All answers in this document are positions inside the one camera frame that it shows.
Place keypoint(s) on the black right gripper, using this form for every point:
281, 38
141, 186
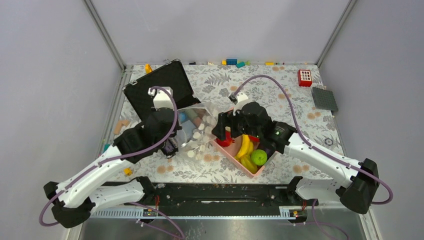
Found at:
224, 119

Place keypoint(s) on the red toy pomegranate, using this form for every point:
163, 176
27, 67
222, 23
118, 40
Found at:
228, 140

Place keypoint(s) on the yellow toy banana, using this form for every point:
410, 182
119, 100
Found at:
245, 146

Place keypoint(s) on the clear zip top bag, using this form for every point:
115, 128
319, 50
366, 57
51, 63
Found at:
197, 122

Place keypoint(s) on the yellow toy star fruit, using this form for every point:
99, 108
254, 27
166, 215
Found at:
247, 162

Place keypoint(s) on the green toy apple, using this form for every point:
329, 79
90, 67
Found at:
259, 157

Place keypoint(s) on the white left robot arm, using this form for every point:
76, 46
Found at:
72, 202

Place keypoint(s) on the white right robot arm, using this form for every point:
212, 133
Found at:
354, 182

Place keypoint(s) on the pink perforated plastic basket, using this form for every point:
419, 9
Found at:
231, 151

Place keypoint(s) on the teal toy brick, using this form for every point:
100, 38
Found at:
240, 64

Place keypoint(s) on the blue toy brick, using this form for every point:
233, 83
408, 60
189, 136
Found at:
231, 61

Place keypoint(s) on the black poker chip case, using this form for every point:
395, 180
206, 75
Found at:
156, 97

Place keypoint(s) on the red block with holes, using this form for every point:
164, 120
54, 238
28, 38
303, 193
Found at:
305, 78

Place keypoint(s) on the grey lego baseplate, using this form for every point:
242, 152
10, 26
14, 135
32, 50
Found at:
324, 99

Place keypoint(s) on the orange toy piece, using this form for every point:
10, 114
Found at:
148, 68

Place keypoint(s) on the loose poker chip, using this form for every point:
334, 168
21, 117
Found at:
328, 141

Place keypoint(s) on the tan wooden block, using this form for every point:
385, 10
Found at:
120, 125

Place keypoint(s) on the small yellow toy piece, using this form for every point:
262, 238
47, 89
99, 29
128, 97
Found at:
128, 171

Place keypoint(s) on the teal block at edge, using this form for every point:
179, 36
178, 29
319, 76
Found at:
105, 147

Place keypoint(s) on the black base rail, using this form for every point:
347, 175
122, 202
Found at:
223, 200

